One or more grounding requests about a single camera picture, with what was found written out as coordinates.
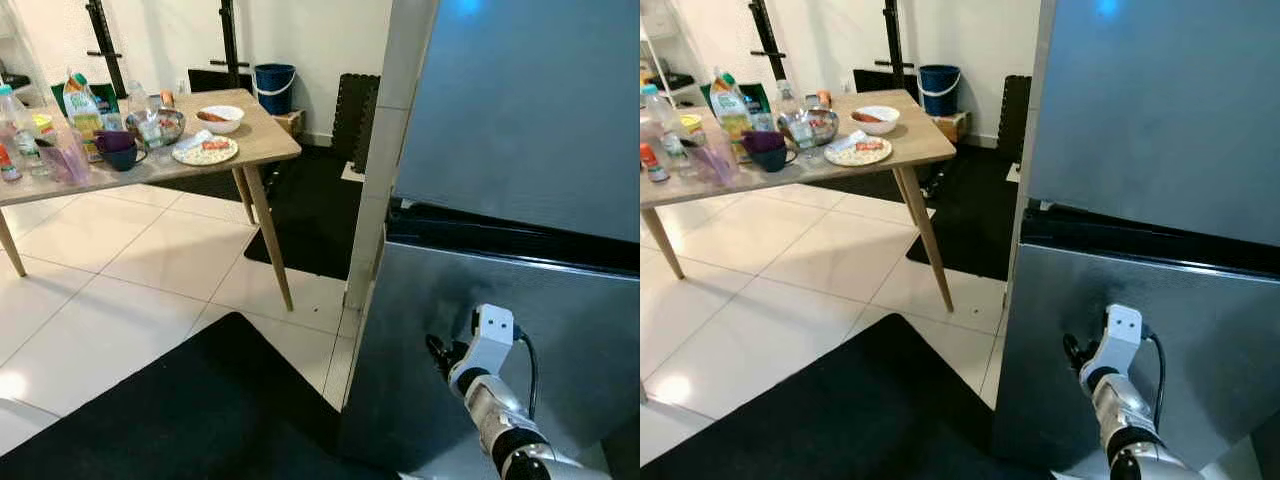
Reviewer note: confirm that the red food slice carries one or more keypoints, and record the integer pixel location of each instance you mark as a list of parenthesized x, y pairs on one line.
[(216, 146), (869, 147)]

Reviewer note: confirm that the yellow green juice carton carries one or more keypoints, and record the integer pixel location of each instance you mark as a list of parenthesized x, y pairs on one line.
[(83, 115), (732, 115)]

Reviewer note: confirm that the blue plastic bucket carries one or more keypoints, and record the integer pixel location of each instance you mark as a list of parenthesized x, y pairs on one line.
[(939, 93), (274, 92)]

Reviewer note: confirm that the brown grilled food piece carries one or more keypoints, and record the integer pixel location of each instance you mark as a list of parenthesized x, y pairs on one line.
[(868, 117), (214, 116)]

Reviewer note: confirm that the black metal rack upright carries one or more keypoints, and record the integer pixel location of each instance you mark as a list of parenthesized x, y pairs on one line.
[(895, 45), (230, 45), (768, 45), (105, 45)]

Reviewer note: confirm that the black square box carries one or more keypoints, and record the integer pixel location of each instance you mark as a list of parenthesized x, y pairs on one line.
[(205, 82), (868, 82)]

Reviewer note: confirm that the floral patterned plate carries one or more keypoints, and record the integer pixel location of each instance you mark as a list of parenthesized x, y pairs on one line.
[(205, 158), (858, 159)]

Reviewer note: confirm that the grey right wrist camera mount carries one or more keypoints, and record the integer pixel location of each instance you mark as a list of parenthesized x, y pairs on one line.
[(1122, 335), (493, 335)]

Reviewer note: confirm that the black foam tile panel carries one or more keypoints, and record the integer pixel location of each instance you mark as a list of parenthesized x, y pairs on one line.
[(1008, 120), (355, 125)]

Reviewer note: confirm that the clear bottle blue cap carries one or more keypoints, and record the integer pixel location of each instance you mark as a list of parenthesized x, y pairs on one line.
[(20, 135), (665, 135)]

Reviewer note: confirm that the dark blue mug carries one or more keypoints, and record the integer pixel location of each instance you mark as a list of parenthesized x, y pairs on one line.
[(772, 163), (122, 162)]

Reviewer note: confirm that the purple translucent plastic pitcher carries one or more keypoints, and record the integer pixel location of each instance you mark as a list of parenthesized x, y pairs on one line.
[(70, 160), (720, 160)]

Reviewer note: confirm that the brown cardboard box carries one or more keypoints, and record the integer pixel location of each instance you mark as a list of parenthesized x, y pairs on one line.
[(290, 123), (955, 127)]

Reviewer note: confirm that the dark green snack bag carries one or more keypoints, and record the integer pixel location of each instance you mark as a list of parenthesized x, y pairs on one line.
[(110, 98), (762, 98)]

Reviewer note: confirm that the light wooden dining table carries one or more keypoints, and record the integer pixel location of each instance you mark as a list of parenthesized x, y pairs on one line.
[(915, 140), (255, 140)]

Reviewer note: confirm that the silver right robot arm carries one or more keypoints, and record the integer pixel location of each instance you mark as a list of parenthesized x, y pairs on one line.
[(1130, 415), (505, 415)]

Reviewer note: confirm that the white ceramic bowl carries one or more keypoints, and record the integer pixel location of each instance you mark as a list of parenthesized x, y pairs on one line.
[(878, 128), (222, 127)]

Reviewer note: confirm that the stainless steel bowl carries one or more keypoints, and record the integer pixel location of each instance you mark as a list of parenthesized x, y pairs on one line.
[(826, 130), (172, 130)]

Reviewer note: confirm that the small bottle orange cap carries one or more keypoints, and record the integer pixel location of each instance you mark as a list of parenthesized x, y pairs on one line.
[(8, 165), (652, 165)]

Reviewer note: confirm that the yellow instant noodle cup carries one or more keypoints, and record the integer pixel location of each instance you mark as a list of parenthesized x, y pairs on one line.
[(693, 126), (43, 125)]

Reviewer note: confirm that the white open shelving unit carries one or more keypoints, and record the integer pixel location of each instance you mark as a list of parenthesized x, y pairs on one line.
[(665, 40), (12, 40)]

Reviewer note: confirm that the grey fridge compartment door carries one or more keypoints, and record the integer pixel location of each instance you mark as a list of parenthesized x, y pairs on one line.
[(420, 350), (1060, 300)]

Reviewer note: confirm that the black fridge floor mat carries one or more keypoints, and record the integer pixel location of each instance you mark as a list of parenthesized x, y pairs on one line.
[(850, 410), (200, 410)]

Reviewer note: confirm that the clear water bottle clear cap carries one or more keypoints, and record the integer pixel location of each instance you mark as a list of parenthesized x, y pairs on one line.
[(797, 125), (147, 125)]

